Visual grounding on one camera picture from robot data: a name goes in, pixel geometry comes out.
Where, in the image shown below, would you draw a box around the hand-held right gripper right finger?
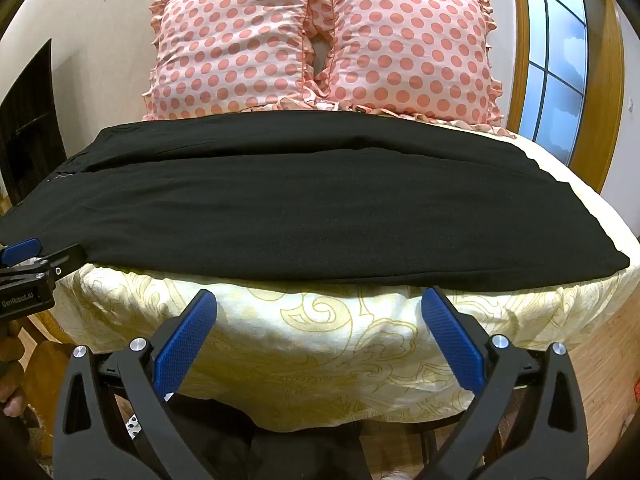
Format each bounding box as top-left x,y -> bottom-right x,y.
421,286 -> 588,480

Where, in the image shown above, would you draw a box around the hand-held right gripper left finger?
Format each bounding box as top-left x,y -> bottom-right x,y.
52,288 -> 251,480

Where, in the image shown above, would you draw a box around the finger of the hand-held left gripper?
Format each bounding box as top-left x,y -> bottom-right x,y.
0,238 -> 42,267
22,244 -> 84,281

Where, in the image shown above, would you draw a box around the black pants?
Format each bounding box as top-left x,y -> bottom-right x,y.
0,110 -> 631,293

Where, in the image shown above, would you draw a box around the person's left hand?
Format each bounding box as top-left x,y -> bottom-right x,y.
0,335 -> 27,418

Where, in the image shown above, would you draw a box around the yellow patterned bed sheet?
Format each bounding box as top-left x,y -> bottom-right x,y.
52,127 -> 640,433

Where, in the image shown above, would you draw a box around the black slatted panel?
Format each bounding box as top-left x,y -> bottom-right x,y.
0,39 -> 68,201

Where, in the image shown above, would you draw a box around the pink polka dot pillow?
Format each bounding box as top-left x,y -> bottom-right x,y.
141,0 -> 333,122
307,0 -> 507,128

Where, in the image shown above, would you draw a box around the wooden framed window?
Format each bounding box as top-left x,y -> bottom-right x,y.
507,0 -> 627,195

